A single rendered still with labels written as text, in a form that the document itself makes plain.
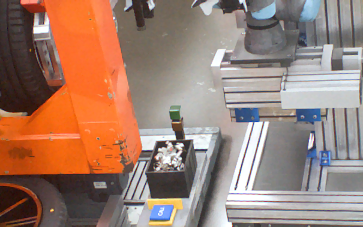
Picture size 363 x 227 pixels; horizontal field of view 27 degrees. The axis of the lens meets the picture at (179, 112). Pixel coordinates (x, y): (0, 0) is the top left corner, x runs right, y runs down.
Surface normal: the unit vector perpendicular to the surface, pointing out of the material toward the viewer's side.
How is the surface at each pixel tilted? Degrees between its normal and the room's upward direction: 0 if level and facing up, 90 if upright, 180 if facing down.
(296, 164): 0
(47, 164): 90
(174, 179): 90
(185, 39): 0
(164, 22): 0
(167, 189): 90
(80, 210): 90
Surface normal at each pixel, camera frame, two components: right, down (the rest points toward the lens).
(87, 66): -0.20, 0.53
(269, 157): -0.16, -0.85
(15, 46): -0.23, 0.29
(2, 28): -0.25, 0.08
